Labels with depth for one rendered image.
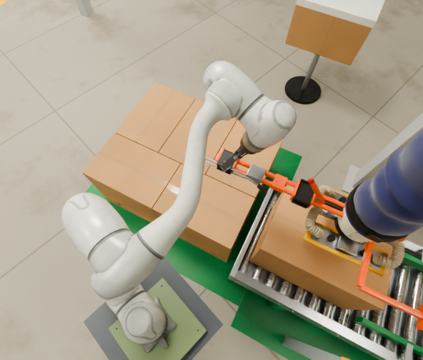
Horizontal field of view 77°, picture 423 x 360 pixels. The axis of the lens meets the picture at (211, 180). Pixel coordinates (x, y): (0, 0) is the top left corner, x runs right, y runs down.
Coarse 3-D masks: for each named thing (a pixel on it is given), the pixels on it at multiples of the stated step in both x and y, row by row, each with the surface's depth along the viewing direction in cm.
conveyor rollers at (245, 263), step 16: (256, 240) 172; (256, 272) 164; (400, 272) 166; (416, 272) 166; (288, 288) 161; (400, 288) 161; (416, 288) 161; (416, 304) 157; (416, 320) 153; (368, 336) 152; (400, 352) 149
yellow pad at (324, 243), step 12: (324, 228) 117; (312, 240) 114; (324, 240) 114; (336, 240) 114; (336, 252) 112; (360, 252) 111; (372, 252) 112; (384, 252) 112; (360, 264) 110; (372, 264) 110
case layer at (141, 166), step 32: (160, 96) 224; (128, 128) 210; (160, 128) 211; (224, 128) 211; (96, 160) 198; (128, 160) 198; (160, 160) 198; (256, 160) 199; (128, 192) 187; (160, 192) 187; (224, 192) 187; (256, 192) 187; (192, 224) 177; (224, 224) 177; (224, 256) 202
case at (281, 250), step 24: (288, 216) 138; (264, 240) 133; (288, 240) 133; (264, 264) 155; (288, 264) 131; (312, 264) 128; (336, 264) 128; (312, 288) 148; (336, 288) 126; (384, 288) 123
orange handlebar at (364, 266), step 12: (216, 156) 118; (264, 180) 113; (276, 180) 112; (288, 180) 113; (288, 192) 111; (312, 204) 110; (324, 204) 109; (336, 204) 109; (360, 276) 97; (360, 288) 95; (384, 300) 93; (396, 300) 93; (408, 312) 92; (420, 312) 92
